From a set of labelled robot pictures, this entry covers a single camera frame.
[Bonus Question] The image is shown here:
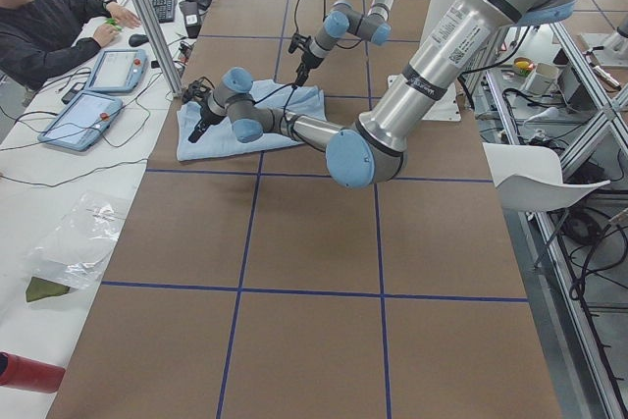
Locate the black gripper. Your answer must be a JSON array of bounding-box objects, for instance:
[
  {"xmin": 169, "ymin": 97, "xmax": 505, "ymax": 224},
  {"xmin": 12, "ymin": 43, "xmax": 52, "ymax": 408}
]
[
  {"xmin": 291, "ymin": 48, "xmax": 325, "ymax": 89},
  {"xmin": 188, "ymin": 108, "xmax": 224, "ymax": 143}
]

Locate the light blue button-up shirt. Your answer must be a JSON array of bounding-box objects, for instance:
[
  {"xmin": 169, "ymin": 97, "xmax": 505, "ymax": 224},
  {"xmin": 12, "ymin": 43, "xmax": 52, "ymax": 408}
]
[{"xmin": 177, "ymin": 86, "xmax": 326, "ymax": 162}]

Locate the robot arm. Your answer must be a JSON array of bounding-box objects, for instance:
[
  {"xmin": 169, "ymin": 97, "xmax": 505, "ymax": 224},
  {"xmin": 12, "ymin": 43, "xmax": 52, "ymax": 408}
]
[
  {"xmin": 186, "ymin": 0, "xmax": 575, "ymax": 188},
  {"xmin": 288, "ymin": 0, "xmax": 394, "ymax": 87}
]

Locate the upper blue teach pendant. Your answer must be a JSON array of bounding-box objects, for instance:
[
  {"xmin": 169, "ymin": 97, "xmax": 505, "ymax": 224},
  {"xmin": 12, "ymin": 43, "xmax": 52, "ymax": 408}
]
[{"xmin": 85, "ymin": 48, "xmax": 147, "ymax": 94}]

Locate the blue teach pendant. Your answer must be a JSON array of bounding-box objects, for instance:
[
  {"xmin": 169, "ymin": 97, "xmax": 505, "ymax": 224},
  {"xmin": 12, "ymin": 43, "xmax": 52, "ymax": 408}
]
[
  {"xmin": 85, "ymin": 48, "xmax": 147, "ymax": 94},
  {"xmin": 37, "ymin": 91, "xmax": 123, "ymax": 151}
]

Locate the black computer mouse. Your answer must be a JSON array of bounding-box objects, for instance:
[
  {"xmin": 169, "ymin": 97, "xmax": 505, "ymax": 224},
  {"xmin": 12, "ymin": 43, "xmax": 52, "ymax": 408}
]
[{"xmin": 128, "ymin": 33, "xmax": 149, "ymax": 47}]

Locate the lower blue teach pendant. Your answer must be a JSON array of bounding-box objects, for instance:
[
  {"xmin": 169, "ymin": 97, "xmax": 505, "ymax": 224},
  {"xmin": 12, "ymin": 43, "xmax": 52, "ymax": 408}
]
[{"xmin": 37, "ymin": 91, "xmax": 123, "ymax": 151}]

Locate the green plastic object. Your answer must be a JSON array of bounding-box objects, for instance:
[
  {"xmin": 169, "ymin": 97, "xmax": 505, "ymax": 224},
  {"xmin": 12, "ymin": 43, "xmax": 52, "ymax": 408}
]
[{"xmin": 106, "ymin": 18, "xmax": 123, "ymax": 31}]

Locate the brown paper table cover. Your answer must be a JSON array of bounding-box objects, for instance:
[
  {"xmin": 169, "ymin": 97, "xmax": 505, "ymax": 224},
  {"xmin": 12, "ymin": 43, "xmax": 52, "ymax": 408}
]
[{"xmin": 46, "ymin": 0, "xmax": 563, "ymax": 419}]

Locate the clear plastic bag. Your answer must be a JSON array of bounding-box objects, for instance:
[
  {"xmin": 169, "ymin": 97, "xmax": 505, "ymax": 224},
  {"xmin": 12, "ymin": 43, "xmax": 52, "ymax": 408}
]
[{"xmin": 25, "ymin": 191, "xmax": 131, "ymax": 289}]

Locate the seated person in black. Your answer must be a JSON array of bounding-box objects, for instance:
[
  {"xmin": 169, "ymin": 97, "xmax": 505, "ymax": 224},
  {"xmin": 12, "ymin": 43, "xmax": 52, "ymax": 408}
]
[{"xmin": 1, "ymin": 0, "xmax": 140, "ymax": 91}]

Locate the green cloth piece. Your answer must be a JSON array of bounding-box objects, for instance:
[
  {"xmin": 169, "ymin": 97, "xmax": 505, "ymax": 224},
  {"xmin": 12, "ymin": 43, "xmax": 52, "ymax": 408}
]
[{"xmin": 25, "ymin": 277, "xmax": 70, "ymax": 303}]

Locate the white chair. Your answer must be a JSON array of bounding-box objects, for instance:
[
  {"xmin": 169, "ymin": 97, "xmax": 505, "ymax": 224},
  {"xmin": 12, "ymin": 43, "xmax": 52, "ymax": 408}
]
[{"xmin": 483, "ymin": 142, "xmax": 610, "ymax": 212}]

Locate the red bottle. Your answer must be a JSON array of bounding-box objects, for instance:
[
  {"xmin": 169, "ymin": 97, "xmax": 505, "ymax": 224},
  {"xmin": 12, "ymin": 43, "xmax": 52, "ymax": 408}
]
[{"xmin": 1, "ymin": 352, "xmax": 66, "ymax": 393}]

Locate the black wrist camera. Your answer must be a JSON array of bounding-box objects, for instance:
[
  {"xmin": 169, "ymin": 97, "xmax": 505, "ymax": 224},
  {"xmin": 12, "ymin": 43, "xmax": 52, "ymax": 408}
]
[
  {"xmin": 182, "ymin": 77, "xmax": 215, "ymax": 104},
  {"xmin": 288, "ymin": 31, "xmax": 312, "ymax": 54}
]

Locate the aluminium frame post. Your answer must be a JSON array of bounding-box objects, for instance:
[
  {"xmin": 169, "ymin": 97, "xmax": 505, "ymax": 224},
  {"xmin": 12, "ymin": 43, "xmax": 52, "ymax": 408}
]
[{"xmin": 131, "ymin": 0, "xmax": 183, "ymax": 97}]

